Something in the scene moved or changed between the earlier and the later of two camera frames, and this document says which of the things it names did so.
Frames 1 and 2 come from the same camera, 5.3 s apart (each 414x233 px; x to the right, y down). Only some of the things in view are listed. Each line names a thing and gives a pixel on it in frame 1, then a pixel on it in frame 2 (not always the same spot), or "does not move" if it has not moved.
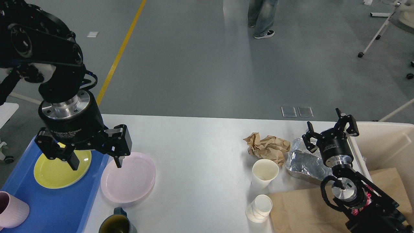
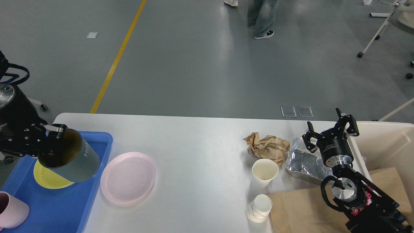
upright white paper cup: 264,171 does not move
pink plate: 132,182 does not move
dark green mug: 118,222 to 71,157
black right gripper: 334,147 does not move
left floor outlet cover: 288,111 does not move
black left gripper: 73,122 to 19,121
